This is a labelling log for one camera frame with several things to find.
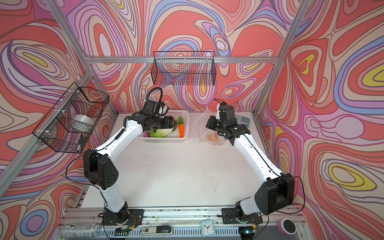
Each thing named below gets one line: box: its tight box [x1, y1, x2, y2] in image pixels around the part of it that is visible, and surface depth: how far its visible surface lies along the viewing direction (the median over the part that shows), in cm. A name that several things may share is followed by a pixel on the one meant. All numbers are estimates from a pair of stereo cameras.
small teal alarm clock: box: [200, 219, 216, 237], surface depth 70 cm
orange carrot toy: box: [177, 116, 185, 138], surface depth 109 cm
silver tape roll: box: [68, 114, 95, 133], surface depth 74 cm
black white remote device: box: [140, 225, 174, 236], surface depth 69 cm
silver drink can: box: [60, 223, 101, 239], surface depth 68 cm
